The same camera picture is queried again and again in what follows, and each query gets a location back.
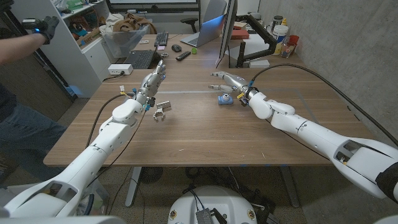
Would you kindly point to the dark gloved person hand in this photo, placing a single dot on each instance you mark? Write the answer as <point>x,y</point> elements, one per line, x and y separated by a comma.
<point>4,4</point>

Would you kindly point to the black and white gloved hand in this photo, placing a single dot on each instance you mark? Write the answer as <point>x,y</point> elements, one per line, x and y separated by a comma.
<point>42,26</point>

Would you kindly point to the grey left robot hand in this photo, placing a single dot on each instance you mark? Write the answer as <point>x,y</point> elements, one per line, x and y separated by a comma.
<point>151,84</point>

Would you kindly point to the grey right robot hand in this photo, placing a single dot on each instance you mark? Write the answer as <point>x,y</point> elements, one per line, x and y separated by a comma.
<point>231,82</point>

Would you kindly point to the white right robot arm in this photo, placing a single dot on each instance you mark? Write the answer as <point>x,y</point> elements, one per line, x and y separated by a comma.
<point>320,137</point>

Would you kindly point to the bare person forearm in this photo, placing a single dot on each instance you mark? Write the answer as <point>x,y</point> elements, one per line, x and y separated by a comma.
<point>14,48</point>

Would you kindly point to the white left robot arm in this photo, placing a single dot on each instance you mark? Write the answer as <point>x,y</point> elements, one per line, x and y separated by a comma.
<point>99,155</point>

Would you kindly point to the flat white box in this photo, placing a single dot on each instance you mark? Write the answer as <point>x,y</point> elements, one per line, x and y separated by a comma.
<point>259,63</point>

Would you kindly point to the white power strip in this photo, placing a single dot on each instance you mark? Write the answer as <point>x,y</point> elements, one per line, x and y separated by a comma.
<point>119,69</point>

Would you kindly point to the pink sticky note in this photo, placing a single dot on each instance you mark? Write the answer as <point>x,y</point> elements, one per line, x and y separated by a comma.
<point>161,48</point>

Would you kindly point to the black remote control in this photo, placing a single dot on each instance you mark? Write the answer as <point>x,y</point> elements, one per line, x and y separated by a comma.
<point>183,56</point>

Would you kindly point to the white desk pad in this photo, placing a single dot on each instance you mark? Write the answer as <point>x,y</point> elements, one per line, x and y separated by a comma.
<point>255,46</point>

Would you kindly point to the small white device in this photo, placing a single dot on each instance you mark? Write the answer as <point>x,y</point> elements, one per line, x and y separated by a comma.
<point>144,41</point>

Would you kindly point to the black computer mouse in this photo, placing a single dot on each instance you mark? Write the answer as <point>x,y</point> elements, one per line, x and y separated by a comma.
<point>176,48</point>

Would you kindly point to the small black keyboard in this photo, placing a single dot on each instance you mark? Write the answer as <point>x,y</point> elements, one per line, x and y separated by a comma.
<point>161,39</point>

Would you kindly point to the cardboard box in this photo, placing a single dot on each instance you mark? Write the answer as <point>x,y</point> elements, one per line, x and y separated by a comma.
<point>88,38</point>

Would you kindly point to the red book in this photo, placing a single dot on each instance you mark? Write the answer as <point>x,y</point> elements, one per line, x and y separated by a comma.
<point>239,34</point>

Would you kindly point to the small green cup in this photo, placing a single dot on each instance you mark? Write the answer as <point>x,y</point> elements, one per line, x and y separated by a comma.
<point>194,50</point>

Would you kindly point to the clear plastic bin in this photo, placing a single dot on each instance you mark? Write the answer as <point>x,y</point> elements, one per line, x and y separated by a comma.
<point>124,42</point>

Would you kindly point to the white shelf cabinet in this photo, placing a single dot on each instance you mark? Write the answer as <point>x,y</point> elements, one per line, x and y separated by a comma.
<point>77,65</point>

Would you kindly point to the computer monitor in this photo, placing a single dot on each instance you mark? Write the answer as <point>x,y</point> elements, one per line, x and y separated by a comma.
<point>228,28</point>

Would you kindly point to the silver laptop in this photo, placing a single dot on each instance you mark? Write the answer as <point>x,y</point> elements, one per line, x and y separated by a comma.
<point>210,31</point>

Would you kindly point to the brown cloth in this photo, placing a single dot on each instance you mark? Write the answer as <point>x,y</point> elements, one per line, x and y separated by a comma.
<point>132,23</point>

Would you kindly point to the clear glass container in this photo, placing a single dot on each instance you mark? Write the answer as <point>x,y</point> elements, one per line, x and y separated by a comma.
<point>287,51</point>

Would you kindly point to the white cloth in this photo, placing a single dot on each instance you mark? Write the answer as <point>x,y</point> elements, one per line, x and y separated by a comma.
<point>109,23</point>

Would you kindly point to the white plastic tub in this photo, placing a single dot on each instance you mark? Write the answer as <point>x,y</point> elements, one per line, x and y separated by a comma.
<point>280,33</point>

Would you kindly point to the black office chair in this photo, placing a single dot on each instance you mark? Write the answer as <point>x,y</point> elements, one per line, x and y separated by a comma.
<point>189,21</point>

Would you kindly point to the red cup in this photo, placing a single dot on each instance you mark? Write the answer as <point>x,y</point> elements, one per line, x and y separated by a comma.
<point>293,40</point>

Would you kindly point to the dark lidded jar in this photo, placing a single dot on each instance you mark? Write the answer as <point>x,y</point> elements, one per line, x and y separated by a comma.
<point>276,21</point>

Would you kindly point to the yellow bottle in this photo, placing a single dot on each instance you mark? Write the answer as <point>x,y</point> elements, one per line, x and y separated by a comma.
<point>284,21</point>

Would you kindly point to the black round fan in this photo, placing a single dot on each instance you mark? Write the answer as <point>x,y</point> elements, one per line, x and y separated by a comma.
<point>151,174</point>

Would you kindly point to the grey table leg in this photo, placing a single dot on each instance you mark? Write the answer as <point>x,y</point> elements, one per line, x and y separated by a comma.
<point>289,186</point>
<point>133,186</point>

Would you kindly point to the blue jeans leg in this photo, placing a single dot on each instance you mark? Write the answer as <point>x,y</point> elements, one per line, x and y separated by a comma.
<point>28,140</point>

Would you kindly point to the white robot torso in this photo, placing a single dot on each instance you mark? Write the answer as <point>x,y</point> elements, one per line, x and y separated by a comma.
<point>214,199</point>

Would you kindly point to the grey finned electronics box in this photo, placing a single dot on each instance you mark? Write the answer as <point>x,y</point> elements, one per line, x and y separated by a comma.
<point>204,216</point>

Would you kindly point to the blue toy camera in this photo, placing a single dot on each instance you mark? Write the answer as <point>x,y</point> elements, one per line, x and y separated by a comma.
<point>225,99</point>

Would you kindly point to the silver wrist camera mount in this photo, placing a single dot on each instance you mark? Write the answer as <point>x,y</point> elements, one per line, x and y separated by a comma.
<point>161,110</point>

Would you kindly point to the wall whiteboard screen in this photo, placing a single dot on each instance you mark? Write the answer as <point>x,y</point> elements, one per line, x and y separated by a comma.
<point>152,6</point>

